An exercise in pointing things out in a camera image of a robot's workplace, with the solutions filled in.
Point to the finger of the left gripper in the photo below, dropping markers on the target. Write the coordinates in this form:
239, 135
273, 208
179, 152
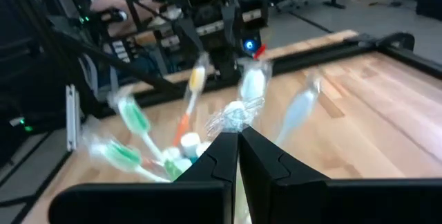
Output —
229, 23
189, 34

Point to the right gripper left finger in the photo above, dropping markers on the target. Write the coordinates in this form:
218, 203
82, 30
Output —
138, 205

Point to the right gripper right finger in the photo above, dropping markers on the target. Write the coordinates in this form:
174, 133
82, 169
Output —
345, 203

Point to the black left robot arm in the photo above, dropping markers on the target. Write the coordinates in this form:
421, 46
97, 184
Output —
226, 63

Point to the black aluminium rig frame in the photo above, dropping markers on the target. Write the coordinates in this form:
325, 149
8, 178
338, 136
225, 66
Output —
310, 59

